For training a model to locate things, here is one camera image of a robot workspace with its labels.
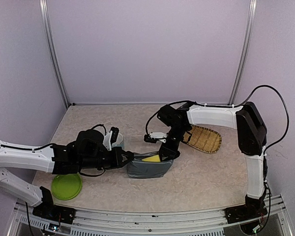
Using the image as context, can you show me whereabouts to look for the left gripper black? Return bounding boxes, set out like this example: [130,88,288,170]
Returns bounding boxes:
[79,146,134,170]

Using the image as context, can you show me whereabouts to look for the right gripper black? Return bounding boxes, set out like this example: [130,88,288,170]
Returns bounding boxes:
[160,124,189,162]

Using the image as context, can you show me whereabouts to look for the yellow sponge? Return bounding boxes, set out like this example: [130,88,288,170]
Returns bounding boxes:
[142,154,161,163]

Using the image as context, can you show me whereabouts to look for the grey zipper pouch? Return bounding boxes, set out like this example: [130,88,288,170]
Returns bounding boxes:
[126,151,174,179]

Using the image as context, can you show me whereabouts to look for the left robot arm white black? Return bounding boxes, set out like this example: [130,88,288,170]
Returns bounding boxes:
[0,128,134,219]

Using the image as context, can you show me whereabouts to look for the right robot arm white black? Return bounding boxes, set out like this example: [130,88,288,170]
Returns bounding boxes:
[156,101,267,218]

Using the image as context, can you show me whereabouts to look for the light blue cup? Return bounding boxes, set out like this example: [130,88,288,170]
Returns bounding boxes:
[112,133,124,149]

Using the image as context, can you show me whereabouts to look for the woven bamboo tray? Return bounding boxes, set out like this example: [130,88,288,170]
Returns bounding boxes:
[183,125,222,154]

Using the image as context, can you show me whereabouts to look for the green plastic plate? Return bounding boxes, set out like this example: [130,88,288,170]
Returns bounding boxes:
[51,174,83,201]

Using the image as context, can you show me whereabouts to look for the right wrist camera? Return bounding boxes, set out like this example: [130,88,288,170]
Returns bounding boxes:
[144,132,167,144]

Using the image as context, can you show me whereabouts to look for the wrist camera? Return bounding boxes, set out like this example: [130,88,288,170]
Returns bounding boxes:
[144,132,167,144]
[103,127,119,151]

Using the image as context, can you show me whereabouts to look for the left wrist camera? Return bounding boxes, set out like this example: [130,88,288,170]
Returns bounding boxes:
[103,127,119,151]

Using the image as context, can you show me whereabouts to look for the aluminium front rail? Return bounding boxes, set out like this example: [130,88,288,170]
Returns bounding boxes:
[5,195,295,236]

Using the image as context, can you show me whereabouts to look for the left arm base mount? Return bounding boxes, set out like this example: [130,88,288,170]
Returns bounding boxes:
[32,205,76,225]

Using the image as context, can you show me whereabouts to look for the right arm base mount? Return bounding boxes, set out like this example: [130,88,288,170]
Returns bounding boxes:
[225,205,267,224]

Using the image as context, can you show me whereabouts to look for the right aluminium corner post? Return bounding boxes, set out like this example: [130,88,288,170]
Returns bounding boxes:
[228,0,258,105]

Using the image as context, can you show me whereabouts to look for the aluminium corner post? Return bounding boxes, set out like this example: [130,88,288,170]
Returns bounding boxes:
[228,0,258,105]
[39,0,70,109]

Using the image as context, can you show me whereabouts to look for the left aluminium corner post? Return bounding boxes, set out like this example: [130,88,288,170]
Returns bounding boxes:
[39,0,70,109]

